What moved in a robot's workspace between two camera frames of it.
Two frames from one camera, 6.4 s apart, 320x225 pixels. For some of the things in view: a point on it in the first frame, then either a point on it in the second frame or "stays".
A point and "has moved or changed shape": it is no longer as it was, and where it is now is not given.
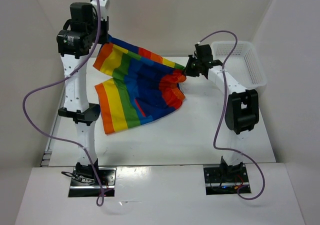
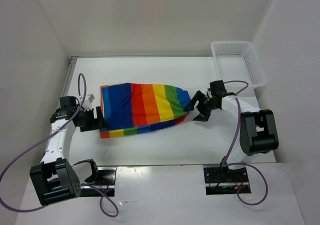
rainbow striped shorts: x=144 y=85 has moved or changed shape
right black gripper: x=188 y=70 -> x=204 y=115
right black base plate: x=226 y=180 stays
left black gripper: x=105 y=24 -> x=93 y=124
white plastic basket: x=245 y=63 stays
